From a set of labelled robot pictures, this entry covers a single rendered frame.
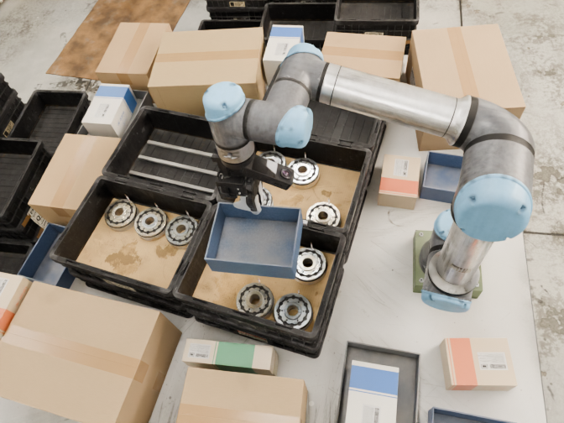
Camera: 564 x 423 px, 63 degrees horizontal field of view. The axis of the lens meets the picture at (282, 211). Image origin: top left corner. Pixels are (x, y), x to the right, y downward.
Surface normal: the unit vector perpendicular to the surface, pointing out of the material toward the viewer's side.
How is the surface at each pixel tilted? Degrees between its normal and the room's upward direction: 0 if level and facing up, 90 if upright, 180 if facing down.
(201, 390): 0
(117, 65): 0
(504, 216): 83
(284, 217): 91
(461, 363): 0
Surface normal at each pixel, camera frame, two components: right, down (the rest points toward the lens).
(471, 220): -0.30, 0.76
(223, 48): -0.11, -0.51
